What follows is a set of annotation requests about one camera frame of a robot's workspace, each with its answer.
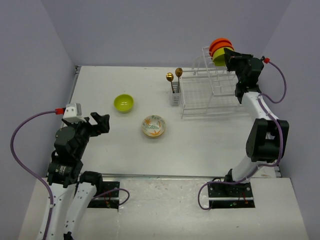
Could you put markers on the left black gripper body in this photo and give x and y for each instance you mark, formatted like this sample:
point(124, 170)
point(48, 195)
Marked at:
point(84, 130)

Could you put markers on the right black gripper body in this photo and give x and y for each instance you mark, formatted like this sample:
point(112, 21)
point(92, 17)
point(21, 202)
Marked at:
point(239, 73)

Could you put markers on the green bowl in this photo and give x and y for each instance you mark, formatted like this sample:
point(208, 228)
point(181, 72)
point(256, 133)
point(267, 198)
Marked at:
point(219, 53)
point(123, 103)
point(219, 62)

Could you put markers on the orange bowl front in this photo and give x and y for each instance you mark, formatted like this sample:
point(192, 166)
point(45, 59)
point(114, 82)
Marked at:
point(219, 45)

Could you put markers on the orange bowl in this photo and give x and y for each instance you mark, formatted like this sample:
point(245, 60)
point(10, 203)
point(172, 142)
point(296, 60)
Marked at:
point(219, 45)
point(220, 40)

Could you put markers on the green bowl front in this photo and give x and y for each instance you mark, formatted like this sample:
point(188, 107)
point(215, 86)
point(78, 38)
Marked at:
point(123, 103)

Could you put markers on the blue yellow patterned bowl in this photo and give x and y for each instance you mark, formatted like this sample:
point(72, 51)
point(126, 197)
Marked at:
point(148, 135)

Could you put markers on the floral white bowl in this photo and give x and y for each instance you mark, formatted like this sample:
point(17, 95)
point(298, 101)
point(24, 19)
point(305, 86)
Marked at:
point(153, 124)

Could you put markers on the green bowl back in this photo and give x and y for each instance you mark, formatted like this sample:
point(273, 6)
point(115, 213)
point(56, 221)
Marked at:
point(219, 53)

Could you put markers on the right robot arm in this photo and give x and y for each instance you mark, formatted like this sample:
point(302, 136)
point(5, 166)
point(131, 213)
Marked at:
point(266, 143)

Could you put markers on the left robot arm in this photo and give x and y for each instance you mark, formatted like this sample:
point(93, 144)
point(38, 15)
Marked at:
point(71, 190)

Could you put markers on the orange bowl back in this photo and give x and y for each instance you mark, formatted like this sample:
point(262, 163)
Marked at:
point(220, 40)

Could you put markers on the gold spoon right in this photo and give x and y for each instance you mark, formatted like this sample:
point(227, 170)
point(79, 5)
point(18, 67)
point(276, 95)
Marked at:
point(178, 73)

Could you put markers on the gold spoon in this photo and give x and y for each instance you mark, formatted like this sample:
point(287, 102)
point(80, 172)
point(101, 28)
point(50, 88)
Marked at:
point(169, 77)
point(178, 73)

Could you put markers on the gold spoon left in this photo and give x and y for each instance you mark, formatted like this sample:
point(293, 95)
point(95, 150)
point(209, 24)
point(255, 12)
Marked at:
point(169, 77)

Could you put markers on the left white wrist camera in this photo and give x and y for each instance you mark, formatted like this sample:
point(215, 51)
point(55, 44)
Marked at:
point(73, 113)

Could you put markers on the white wire dish rack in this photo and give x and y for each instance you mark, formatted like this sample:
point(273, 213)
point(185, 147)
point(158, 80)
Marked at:
point(207, 90)

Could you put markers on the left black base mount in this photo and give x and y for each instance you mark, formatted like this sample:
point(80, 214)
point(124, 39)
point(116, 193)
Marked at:
point(107, 201)

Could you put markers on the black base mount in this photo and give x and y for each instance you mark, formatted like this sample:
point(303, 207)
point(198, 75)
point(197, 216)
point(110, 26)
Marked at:
point(107, 201)
point(226, 196)

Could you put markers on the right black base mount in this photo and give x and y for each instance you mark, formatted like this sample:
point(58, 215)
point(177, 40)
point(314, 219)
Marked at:
point(226, 196)

